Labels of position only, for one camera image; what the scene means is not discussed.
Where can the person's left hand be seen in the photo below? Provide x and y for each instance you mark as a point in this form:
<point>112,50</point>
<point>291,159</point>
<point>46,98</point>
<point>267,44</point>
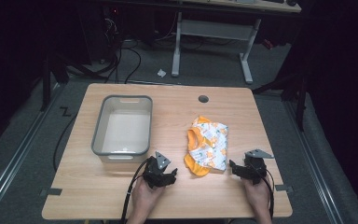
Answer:
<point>144,195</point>

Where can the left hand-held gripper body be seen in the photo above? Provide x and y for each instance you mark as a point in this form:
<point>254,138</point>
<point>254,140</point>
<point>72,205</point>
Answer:
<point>156,172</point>

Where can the orange patterned baby garment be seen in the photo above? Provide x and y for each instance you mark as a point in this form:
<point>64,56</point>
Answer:
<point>207,146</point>

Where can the grey tape strip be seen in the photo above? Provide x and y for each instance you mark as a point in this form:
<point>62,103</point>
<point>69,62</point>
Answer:
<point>284,188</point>
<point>51,192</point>

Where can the grey white plastic bin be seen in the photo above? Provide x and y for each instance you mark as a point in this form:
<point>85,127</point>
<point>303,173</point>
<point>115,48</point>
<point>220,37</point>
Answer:
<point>123,128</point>

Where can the black metal stand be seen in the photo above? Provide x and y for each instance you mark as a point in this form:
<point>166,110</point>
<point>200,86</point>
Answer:
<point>51,77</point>
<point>293,93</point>

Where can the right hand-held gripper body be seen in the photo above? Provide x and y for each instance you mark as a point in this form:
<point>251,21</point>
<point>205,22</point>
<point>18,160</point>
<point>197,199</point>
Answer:
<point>254,168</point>

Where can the crumpled white paper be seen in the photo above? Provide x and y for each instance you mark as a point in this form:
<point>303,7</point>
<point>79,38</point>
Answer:
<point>161,73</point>

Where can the person's right hand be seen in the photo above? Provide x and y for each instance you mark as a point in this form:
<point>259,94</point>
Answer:
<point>258,194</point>

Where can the wooden desk with grey legs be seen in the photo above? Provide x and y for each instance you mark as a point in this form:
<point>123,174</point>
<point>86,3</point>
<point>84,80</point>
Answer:
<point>217,29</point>

